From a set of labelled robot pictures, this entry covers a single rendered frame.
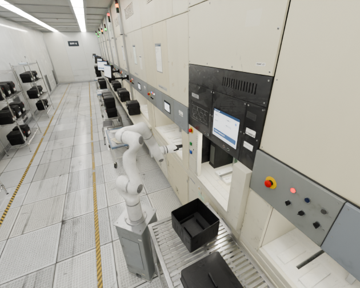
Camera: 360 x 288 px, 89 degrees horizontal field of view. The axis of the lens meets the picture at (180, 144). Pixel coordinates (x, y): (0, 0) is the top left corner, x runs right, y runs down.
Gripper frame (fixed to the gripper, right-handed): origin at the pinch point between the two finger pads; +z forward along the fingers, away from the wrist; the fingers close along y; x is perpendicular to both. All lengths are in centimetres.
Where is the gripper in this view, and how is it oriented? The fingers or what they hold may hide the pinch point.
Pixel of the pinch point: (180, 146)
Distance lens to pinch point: 183.1
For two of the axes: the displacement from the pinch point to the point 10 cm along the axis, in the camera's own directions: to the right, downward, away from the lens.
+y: 4.1, 4.3, -8.1
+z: 9.1, -2.2, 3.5
